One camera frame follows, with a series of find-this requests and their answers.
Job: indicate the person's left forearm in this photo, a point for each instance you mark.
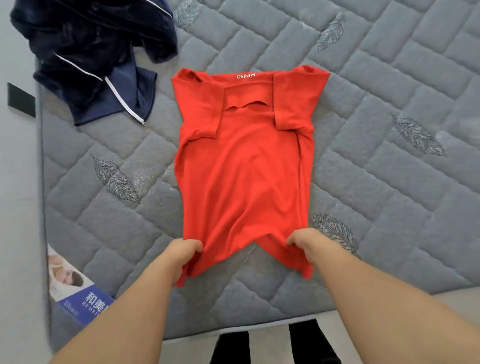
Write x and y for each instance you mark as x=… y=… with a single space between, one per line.
x=120 y=322

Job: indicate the black square patch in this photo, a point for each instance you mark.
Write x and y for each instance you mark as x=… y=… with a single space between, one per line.
x=21 y=100

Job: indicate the red garment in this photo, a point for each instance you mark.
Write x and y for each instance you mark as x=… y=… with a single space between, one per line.
x=240 y=180

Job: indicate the person's right hand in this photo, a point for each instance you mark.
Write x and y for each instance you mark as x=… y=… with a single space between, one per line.
x=309 y=244

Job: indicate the navy velvet pyjama top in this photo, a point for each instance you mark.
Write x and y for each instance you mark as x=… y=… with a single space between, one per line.
x=90 y=60

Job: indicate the person's left hand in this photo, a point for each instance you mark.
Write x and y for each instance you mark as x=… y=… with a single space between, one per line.
x=184 y=255

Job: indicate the grey quilted mattress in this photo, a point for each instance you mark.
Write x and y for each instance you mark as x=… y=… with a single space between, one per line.
x=390 y=150

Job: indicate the person's right forearm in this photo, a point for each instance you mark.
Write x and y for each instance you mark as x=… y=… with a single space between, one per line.
x=390 y=307

